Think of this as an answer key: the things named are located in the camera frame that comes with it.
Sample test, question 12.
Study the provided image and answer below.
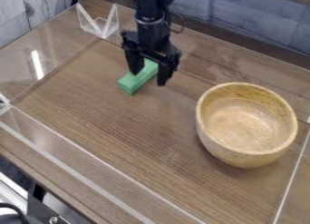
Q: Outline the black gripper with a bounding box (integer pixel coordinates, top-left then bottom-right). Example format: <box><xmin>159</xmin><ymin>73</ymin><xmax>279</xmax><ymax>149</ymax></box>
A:
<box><xmin>121</xmin><ymin>21</ymin><xmax>181</xmax><ymax>86</ymax></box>

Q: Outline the green rectangular block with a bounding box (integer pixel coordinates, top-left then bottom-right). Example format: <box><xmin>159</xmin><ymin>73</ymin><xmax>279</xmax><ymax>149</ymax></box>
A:
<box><xmin>117</xmin><ymin>59</ymin><xmax>159</xmax><ymax>94</ymax></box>

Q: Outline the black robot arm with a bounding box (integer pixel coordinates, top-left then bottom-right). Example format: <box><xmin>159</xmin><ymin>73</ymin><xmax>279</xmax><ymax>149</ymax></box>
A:
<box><xmin>121</xmin><ymin>0</ymin><xmax>181</xmax><ymax>86</ymax></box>

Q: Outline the wooden bowl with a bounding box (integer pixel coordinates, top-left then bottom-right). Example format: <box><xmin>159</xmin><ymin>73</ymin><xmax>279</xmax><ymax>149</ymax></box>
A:
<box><xmin>195</xmin><ymin>83</ymin><xmax>298</xmax><ymax>169</ymax></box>

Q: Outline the clear acrylic corner bracket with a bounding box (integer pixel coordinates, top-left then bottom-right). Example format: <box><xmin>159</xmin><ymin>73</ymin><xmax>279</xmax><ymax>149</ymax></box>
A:
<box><xmin>76</xmin><ymin>3</ymin><xmax>119</xmax><ymax>39</ymax></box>

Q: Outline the clear acrylic tray wall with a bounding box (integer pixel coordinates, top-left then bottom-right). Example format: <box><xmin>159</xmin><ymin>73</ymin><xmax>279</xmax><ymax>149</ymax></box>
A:
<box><xmin>0</xmin><ymin>94</ymin><xmax>205</xmax><ymax>224</ymax></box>

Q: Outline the black table frame leg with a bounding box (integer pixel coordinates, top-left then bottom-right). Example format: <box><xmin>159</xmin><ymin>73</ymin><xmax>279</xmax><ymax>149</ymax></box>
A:
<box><xmin>26</xmin><ymin>183</ymin><xmax>78</xmax><ymax>224</ymax></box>

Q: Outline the black cable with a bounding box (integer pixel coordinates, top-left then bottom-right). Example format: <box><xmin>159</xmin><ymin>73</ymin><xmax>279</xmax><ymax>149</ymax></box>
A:
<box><xmin>0</xmin><ymin>202</ymin><xmax>29</xmax><ymax>224</ymax></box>

